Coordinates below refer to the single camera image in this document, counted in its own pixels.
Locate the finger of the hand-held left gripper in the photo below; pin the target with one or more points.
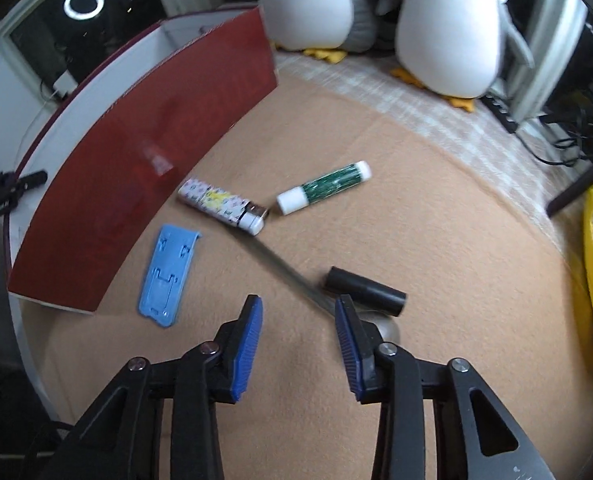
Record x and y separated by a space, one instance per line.
31 180

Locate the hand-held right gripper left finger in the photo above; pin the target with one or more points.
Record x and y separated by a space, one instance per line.
246 345

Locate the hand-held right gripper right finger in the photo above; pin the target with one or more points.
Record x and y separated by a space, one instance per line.
349 350

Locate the black cylinder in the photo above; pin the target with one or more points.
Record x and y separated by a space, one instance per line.
364 290

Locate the metal spatula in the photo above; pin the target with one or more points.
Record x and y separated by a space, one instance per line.
291 272

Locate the blue folding phone stand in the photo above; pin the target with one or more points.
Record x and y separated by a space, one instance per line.
166 280

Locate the patterned white lighter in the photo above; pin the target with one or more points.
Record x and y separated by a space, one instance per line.
216 202

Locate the white charger block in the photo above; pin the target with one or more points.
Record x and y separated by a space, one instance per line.
65 82

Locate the tan plaid-edged blanket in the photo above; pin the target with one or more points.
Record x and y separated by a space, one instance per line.
426 260

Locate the black tripod leg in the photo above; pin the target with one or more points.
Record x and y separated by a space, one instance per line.
576 187

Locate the black power strip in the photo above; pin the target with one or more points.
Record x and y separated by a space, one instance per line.
500 112

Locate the large penguin plush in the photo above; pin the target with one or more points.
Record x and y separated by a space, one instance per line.
306 0

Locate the small penguin plush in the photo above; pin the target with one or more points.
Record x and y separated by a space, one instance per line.
446 35

